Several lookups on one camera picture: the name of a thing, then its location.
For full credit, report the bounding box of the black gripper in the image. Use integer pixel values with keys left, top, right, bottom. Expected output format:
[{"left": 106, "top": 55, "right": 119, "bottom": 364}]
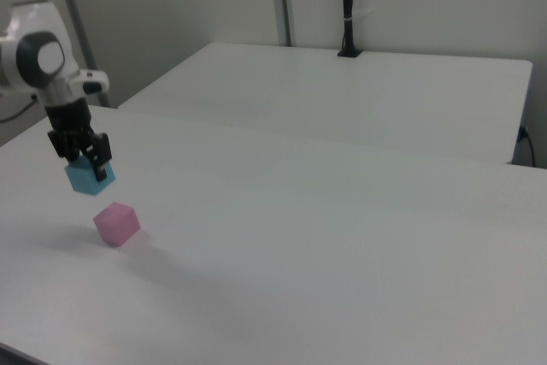
[{"left": 44, "top": 98, "right": 114, "bottom": 182}]

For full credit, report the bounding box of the blue cube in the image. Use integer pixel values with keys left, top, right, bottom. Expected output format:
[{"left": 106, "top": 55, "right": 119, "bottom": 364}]
[{"left": 64, "top": 155, "right": 118, "bottom": 198}]

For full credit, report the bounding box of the pink cube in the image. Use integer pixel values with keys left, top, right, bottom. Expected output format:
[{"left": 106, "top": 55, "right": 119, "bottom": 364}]
[{"left": 92, "top": 200, "right": 142, "bottom": 249}]

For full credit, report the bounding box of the white side table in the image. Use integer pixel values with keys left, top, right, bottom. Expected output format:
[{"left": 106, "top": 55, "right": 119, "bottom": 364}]
[{"left": 116, "top": 41, "right": 534, "bottom": 167}]

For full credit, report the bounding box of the black wall cable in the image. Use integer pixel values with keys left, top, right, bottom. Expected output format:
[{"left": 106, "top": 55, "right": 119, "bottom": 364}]
[{"left": 0, "top": 93, "right": 40, "bottom": 124}]

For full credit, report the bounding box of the black camera stand pole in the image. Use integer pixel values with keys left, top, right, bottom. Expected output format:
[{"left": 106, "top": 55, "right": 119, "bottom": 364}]
[{"left": 336, "top": 0, "right": 364, "bottom": 59}]

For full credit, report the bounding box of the black cable beside side table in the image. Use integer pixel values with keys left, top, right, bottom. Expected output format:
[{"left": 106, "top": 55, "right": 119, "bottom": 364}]
[{"left": 518, "top": 124, "right": 538, "bottom": 168}]

